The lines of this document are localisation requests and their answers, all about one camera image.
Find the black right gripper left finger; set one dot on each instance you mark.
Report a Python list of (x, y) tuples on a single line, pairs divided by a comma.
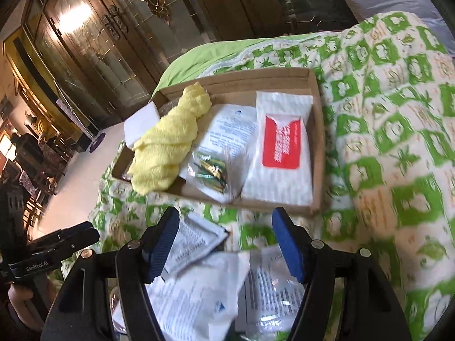
[(157, 243)]

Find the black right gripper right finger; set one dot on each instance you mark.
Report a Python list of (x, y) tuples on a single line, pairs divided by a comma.
[(285, 234)]

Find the silver foil printed sachet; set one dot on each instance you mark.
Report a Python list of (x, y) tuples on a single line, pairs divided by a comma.
[(196, 238)]

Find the red white wet wipes pack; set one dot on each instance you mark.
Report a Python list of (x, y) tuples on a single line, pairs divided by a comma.
[(280, 171)]

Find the yellow terry towel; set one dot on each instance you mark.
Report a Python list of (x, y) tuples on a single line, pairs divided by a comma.
[(160, 151)]

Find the clear bag of green sticks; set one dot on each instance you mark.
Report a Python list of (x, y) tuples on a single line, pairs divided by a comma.
[(214, 173)]

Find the white foam block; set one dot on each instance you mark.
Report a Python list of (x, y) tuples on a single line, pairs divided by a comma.
[(140, 122)]

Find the person left hand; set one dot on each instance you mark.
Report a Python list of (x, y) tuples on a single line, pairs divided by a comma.
[(20, 298)]

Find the clear plastic printed packet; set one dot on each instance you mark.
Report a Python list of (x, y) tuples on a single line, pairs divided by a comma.
[(270, 298)]

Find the brown cardboard tray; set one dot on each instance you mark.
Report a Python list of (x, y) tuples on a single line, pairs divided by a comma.
[(240, 88)]

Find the green white patterned quilt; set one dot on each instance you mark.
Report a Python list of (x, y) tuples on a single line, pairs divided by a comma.
[(387, 93)]

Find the wooden glass door cabinet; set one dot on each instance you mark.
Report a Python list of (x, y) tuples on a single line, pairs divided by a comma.
[(98, 61)]

